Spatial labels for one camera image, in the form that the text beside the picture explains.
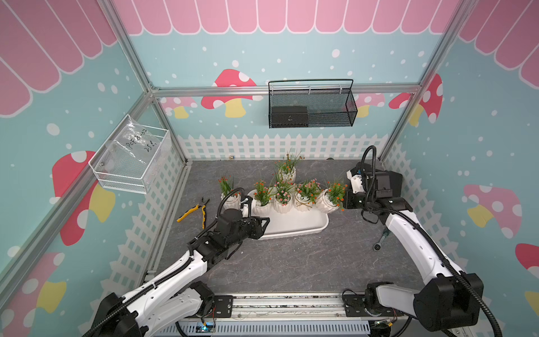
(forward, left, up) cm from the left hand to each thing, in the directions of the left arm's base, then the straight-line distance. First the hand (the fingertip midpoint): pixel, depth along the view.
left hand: (265, 223), depth 78 cm
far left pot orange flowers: (+19, +18, -3) cm, 27 cm away
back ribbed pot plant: (+33, -9, -8) cm, 35 cm away
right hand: (+11, -29, +3) cm, 31 cm away
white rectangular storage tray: (+10, -11, -18) cm, 23 cm away
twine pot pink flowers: (+17, -17, -5) cm, 24 cm away
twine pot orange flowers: (+7, -24, +8) cm, 26 cm away
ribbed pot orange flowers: (+14, +2, -4) cm, 15 cm away
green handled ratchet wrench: (-2, -46, -14) cm, 49 cm away
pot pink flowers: (+12, -7, -2) cm, 14 cm away
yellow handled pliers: (+15, +36, -15) cm, 42 cm away
